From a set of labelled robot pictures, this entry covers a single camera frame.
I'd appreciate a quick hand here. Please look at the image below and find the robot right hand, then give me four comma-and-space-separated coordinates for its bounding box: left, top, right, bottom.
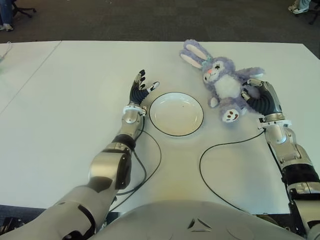
241, 78, 285, 118

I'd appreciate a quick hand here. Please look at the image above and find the black office chair base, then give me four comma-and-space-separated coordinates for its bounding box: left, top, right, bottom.
308, 0, 320, 26
11, 0, 37, 18

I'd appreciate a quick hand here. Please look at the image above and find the silver robot torso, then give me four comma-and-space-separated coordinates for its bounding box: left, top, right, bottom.
93, 199, 310, 240

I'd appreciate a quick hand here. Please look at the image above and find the white plate black rim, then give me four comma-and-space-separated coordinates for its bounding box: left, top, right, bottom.
149, 92, 205, 138

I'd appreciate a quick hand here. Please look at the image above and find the purple plush bunny doll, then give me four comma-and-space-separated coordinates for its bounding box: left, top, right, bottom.
179, 39, 267, 124

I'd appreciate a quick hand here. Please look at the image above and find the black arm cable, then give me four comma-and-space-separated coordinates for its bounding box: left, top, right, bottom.
198, 129, 266, 214
107, 128, 163, 213

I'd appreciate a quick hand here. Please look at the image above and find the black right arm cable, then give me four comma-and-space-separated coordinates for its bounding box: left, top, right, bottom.
198, 129, 266, 214

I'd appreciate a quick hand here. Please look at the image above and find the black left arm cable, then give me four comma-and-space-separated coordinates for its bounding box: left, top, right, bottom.
107, 128, 163, 213

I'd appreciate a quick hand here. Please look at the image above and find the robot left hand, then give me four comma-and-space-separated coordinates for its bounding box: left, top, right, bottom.
128, 69, 161, 105

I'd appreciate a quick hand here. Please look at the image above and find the person leg with white sneaker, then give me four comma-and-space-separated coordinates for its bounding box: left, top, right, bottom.
0, 0, 15, 32

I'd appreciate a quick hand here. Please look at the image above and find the white sneaker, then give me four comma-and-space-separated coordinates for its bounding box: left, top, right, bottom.
287, 0, 311, 15

